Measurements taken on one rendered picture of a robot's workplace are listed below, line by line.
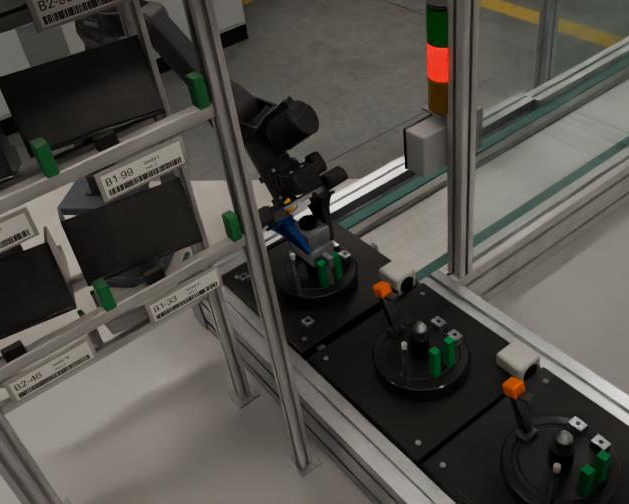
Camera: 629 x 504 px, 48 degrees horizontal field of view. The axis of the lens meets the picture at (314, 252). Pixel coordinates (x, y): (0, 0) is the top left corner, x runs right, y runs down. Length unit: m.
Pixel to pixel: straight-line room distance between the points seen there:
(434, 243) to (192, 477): 0.60
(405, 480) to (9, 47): 3.43
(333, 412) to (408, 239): 0.45
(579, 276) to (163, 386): 0.77
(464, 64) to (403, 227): 0.48
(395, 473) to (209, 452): 0.32
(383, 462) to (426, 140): 0.45
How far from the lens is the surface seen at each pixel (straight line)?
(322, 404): 1.04
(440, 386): 1.01
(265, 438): 1.14
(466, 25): 0.96
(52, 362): 0.74
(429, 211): 1.42
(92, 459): 1.21
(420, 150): 1.04
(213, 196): 1.65
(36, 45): 4.07
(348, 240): 1.27
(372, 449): 1.00
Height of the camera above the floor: 1.78
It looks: 40 degrees down
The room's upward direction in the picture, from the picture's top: 9 degrees counter-clockwise
